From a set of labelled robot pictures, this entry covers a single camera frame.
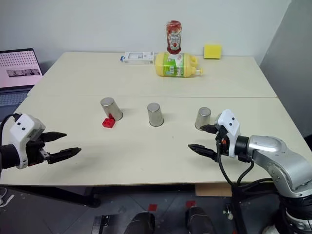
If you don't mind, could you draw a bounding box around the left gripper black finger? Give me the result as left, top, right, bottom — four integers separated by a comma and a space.
39, 131, 68, 144
47, 147, 82, 165

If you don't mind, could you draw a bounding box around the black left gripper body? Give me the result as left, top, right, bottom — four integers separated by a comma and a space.
25, 136, 52, 167

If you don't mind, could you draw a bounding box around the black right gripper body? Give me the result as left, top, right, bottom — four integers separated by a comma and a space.
214, 123, 230, 163

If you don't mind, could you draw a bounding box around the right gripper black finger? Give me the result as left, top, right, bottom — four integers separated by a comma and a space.
187, 143, 218, 159
200, 124, 220, 135

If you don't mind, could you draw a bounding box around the metal cup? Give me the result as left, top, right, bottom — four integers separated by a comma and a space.
146, 102, 165, 127
194, 107, 212, 130
100, 97, 124, 121

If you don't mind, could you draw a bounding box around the brown cardboard piece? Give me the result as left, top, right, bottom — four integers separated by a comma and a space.
195, 183, 233, 197

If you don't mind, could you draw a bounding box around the red toy block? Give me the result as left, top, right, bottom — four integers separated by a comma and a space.
101, 113, 117, 129

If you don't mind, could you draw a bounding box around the dark rounded shape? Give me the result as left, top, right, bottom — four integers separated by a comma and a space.
128, 211, 156, 234
184, 205, 215, 234

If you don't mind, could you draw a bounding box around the yellow plastic jug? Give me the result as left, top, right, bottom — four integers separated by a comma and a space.
155, 51, 205, 78

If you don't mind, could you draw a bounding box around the grey laptop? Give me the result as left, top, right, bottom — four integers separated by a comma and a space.
0, 48, 44, 107

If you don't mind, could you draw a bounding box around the yellow sponge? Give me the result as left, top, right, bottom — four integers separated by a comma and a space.
203, 43, 223, 60

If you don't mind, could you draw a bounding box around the black floor plate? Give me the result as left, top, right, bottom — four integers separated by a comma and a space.
91, 214, 122, 234

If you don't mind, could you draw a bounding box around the red ketchup bottle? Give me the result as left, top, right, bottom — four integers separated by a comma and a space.
166, 20, 183, 59

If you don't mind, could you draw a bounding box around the white flat box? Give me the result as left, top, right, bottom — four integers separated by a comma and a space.
119, 50, 155, 65

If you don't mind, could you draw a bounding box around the black robot waist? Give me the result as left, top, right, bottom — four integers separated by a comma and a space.
277, 192, 312, 234

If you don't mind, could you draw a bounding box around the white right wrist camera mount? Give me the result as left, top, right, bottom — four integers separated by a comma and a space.
216, 109, 241, 158

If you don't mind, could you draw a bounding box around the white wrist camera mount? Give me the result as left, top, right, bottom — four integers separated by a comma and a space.
9, 114, 46, 170
216, 109, 241, 158

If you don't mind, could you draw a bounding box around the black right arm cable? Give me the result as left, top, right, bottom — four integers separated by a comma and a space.
216, 138, 277, 189

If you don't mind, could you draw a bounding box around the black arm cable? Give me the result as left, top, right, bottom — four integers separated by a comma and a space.
0, 113, 19, 134
216, 138, 277, 189

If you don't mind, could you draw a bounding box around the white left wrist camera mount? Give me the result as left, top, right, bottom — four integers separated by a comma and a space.
9, 114, 46, 170

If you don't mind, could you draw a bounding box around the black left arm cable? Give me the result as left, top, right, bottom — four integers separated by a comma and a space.
0, 113, 19, 134

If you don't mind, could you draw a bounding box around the white floor cable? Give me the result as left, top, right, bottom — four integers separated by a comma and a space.
0, 187, 15, 208

